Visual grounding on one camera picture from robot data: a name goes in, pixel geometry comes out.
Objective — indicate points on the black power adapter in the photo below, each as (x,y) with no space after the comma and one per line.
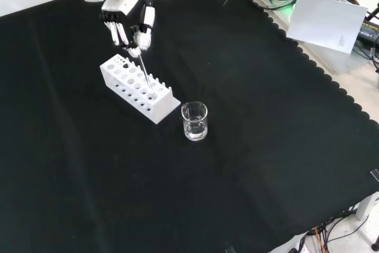
(369,31)

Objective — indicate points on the white test tube rack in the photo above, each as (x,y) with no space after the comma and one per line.
(139,90)

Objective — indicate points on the clear glass beaker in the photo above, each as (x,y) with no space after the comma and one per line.
(194,121)

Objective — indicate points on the black bench cloth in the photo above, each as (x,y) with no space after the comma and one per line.
(165,134)

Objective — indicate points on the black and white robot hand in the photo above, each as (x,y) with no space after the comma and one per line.
(130,19)

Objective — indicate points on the pale board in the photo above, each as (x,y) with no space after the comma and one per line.
(325,22)

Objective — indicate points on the clear glass rod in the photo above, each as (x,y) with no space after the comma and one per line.
(146,75)

